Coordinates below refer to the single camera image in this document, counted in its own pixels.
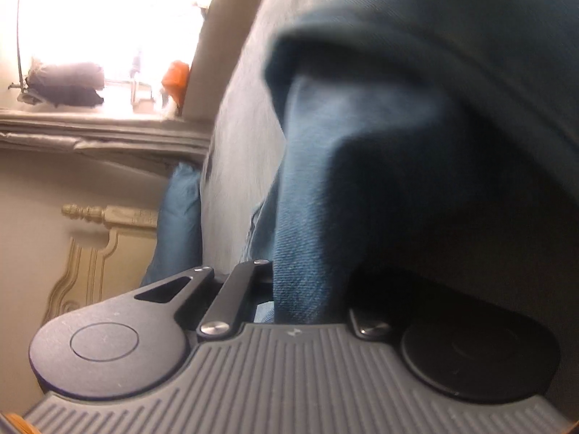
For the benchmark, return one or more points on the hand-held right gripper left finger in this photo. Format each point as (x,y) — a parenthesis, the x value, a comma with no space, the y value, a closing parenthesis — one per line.
(244,289)

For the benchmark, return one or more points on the curtain rod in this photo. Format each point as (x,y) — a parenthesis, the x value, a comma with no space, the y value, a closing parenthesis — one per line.
(19,31)

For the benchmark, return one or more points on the grey curtain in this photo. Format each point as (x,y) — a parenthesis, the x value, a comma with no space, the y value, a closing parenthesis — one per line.
(113,138)

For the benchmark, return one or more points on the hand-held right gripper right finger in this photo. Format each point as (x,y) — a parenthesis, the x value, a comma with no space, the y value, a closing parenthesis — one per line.
(373,327)

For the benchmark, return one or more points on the cream carved headboard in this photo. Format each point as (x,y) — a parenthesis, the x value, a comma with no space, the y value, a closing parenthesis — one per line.
(90,257)

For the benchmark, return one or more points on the orange bag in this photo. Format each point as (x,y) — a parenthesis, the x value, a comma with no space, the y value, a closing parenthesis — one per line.
(177,83)

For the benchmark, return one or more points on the blue pillow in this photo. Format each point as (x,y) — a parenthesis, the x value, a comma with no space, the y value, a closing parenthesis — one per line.
(178,226)

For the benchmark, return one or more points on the blue denim jeans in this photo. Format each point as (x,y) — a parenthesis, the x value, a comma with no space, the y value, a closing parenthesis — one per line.
(362,167)

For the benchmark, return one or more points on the black bag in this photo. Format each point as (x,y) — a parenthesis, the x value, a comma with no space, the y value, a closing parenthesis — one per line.
(65,83)

